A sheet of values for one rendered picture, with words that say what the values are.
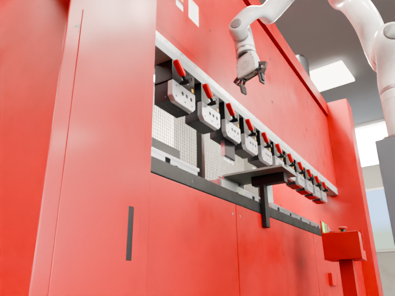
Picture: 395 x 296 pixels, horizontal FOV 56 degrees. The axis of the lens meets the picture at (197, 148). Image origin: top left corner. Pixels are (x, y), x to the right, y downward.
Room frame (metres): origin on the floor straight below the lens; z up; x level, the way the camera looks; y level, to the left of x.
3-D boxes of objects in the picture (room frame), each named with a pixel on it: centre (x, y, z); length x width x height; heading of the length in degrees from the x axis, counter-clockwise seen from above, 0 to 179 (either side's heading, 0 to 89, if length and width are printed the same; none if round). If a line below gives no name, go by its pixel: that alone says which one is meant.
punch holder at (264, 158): (1.92, -0.34, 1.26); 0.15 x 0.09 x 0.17; 148
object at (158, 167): (2.13, -0.52, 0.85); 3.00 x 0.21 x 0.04; 148
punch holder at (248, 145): (1.75, -0.24, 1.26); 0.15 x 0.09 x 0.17; 148
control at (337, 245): (1.80, -0.69, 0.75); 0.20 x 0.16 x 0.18; 152
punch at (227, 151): (1.60, -0.14, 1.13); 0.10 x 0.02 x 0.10; 148
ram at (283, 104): (2.15, -0.49, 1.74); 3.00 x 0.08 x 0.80; 148
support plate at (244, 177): (1.52, -0.27, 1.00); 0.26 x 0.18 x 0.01; 58
